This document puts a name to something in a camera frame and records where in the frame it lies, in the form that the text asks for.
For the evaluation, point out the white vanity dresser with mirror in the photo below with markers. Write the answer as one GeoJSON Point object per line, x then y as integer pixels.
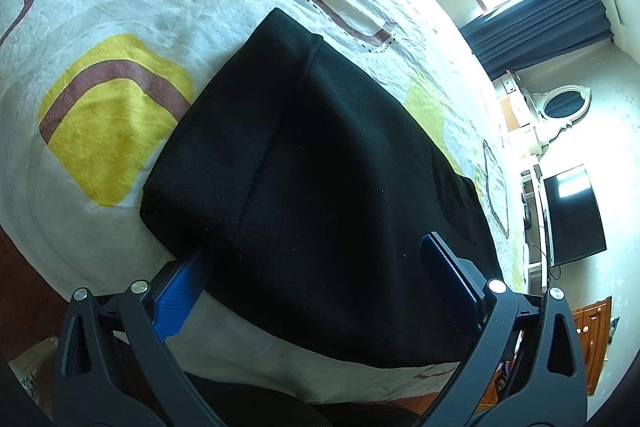
{"type": "Point", "coordinates": [562, 107]}

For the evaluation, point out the dark blue curtain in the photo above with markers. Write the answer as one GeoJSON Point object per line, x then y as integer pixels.
{"type": "Point", "coordinates": [545, 17]}

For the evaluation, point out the black pants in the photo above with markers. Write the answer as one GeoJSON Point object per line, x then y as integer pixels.
{"type": "Point", "coordinates": [325, 187]}

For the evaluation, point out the white television stand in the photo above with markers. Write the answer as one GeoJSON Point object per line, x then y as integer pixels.
{"type": "Point", "coordinates": [534, 207]}

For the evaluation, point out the white patterned cloth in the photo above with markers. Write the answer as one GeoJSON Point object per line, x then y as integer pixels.
{"type": "Point", "coordinates": [32, 374]}

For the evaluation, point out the wooden cabinet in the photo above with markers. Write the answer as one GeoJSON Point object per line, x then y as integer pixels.
{"type": "Point", "coordinates": [592, 337]}

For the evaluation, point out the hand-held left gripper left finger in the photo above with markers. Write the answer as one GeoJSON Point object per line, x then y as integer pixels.
{"type": "Point", "coordinates": [175, 302]}

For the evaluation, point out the person's dark clothing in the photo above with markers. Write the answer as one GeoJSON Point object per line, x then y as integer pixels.
{"type": "Point", "coordinates": [280, 409]}

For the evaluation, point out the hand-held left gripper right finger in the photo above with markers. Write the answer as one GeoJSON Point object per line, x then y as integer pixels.
{"type": "Point", "coordinates": [450, 287]}

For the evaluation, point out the black flat television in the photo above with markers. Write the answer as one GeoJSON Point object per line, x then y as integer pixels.
{"type": "Point", "coordinates": [572, 217]}

